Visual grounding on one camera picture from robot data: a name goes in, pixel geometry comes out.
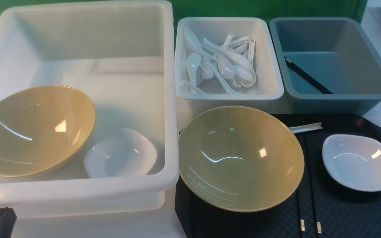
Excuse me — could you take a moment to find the yellow noodle bowl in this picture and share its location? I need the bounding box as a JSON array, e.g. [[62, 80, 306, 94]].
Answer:
[[178, 106, 305, 213], [0, 85, 96, 178]]

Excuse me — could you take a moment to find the black chopstick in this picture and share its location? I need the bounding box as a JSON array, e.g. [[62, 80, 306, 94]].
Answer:
[[296, 136, 307, 238], [284, 57, 333, 95], [305, 136, 324, 238]]

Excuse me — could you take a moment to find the white soup spoon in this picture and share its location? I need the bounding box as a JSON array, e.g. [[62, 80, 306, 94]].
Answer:
[[289, 122, 323, 134]]

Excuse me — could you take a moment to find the white square dish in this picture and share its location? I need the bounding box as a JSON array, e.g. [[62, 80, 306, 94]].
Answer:
[[322, 134, 381, 192], [83, 128, 158, 178]]

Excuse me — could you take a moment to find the yellow noodle bowl in tub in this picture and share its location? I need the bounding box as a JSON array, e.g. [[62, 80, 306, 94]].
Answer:
[[0, 85, 96, 178]]

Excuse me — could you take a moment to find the white spoon lower left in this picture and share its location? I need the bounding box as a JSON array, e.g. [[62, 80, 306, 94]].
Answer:
[[186, 53, 202, 86]]

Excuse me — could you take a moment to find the white spoon centre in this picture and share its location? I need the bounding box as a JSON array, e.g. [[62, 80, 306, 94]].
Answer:
[[217, 53, 234, 79]]

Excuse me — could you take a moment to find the white spoon bin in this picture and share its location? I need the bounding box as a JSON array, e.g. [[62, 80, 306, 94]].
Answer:
[[175, 17, 284, 115]]

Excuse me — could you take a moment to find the white square dish in tub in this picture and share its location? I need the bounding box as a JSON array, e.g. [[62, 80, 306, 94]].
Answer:
[[83, 128, 158, 178]]

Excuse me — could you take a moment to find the white spoon long diagonal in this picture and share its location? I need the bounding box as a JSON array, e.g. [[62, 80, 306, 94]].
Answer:
[[202, 38, 253, 73]]

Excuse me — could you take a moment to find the white spoon upper left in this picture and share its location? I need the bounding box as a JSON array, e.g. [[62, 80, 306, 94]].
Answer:
[[184, 27, 217, 61]]

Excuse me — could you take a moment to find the large white plastic tub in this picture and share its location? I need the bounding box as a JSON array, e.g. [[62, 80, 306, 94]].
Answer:
[[0, 0, 179, 219]]

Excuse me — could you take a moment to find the black chopstick in teal bin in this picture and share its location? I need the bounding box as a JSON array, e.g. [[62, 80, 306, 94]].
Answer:
[[284, 57, 333, 95]]

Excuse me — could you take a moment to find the teal plastic bin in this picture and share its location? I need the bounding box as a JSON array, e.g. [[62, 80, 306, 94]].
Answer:
[[269, 18, 381, 115]]

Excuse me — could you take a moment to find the black serving tray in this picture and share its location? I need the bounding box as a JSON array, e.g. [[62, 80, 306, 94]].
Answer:
[[174, 114, 381, 238]]

